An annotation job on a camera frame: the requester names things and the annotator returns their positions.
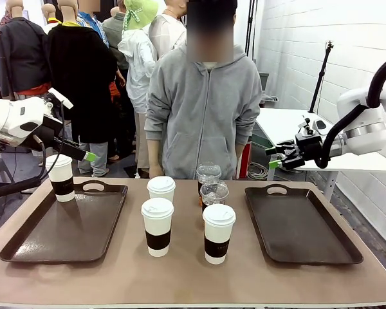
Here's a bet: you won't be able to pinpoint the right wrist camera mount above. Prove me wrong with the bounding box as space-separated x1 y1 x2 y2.
297 116 329 136

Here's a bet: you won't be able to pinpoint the mannequin in black coat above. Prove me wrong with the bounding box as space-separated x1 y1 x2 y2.
46 0 118 177

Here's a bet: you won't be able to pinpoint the mannequin in dark grey jacket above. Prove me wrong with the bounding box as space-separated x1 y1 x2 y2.
0 0 51 101

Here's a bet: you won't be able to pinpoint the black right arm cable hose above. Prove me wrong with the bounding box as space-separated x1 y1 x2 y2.
314 53 386 169

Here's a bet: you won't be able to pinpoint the person's right forearm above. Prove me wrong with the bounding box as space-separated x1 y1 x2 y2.
147 139 163 167

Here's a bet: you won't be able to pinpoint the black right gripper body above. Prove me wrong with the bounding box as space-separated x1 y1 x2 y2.
294 133 324 162

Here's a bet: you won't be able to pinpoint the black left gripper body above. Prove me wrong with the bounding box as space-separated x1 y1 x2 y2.
24 115 64 151

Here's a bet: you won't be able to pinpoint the white paper coffee cup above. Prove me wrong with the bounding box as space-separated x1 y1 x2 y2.
202 203 237 265
140 197 175 258
146 176 177 204
45 154 76 203

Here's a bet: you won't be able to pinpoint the person in blue shirt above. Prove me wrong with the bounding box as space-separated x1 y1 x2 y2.
76 0 111 49

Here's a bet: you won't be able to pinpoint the black light stand poles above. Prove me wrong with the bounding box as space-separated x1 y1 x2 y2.
244 0 260 61

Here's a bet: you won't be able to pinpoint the dark brown plastic tray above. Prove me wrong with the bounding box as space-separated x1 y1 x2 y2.
0 180 129 265
244 183 364 265

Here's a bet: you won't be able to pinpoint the mannequin with yellow collar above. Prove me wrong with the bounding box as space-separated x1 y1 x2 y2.
41 3 62 34

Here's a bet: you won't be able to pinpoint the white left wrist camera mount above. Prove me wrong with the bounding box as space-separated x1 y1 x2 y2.
47 87 74 110

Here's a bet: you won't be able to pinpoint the person's right hand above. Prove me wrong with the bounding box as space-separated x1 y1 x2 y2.
149 164 165 179

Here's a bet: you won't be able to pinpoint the grey storage bin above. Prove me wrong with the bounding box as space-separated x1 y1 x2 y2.
257 71 279 108

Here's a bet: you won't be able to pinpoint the mannequin with green hat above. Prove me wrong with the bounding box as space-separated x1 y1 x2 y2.
117 0 160 178

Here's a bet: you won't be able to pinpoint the white coiled cable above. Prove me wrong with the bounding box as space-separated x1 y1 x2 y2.
246 162 270 182

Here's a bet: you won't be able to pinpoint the white side table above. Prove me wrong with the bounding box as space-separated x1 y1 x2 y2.
255 108 386 201

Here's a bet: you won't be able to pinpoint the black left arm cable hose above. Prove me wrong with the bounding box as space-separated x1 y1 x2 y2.
0 101 67 201

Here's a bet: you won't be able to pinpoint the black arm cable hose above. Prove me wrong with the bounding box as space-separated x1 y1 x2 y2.
0 101 67 201
314 53 386 169

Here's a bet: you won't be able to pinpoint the mannequin in white shirt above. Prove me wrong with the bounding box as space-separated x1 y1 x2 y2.
148 0 188 60

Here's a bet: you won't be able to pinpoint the green crate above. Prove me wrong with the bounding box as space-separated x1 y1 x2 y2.
250 124 275 165

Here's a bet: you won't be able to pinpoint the clear plastic iced drink cup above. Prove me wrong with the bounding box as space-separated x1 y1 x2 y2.
196 163 223 196
199 180 230 214

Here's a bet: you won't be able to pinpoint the black tripod pole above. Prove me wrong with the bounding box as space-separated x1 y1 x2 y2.
308 40 335 114

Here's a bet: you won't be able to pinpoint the person in grey hoodie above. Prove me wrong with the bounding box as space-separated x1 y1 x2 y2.
143 0 263 181

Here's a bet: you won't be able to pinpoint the red box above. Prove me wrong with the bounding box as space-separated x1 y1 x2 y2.
237 140 253 180

